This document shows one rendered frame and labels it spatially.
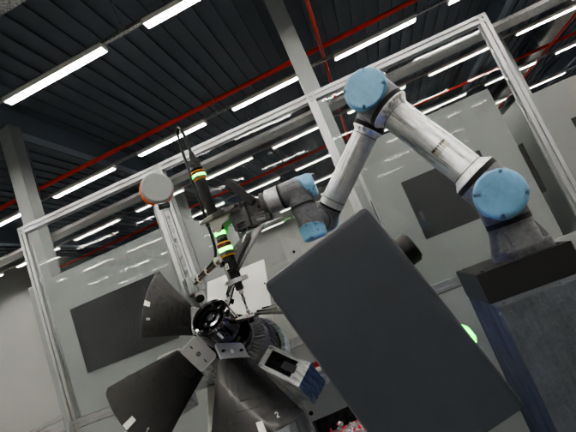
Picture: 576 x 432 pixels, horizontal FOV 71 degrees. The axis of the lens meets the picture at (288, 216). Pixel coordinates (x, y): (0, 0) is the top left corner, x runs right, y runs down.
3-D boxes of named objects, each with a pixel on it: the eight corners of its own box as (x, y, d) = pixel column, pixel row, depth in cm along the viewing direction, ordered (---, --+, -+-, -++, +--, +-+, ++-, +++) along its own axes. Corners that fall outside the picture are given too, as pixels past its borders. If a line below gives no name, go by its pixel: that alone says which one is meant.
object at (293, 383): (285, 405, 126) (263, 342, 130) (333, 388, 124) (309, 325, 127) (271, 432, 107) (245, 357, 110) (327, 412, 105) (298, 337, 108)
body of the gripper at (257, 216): (232, 232, 118) (270, 217, 116) (223, 206, 119) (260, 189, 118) (240, 234, 125) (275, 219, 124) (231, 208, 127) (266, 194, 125)
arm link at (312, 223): (336, 232, 122) (322, 200, 124) (323, 234, 112) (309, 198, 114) (314, 242, 125) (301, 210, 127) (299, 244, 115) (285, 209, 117)
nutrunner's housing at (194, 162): (232, 293, 120) (183, 156, 128) (244, 288, 122) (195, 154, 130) (236, 291, 117) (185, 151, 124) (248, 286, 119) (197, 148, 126)
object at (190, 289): (187, 298, 179) (181, 280, 180) (201, 293, 182) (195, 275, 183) (190, 296, 170) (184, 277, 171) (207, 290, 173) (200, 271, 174)
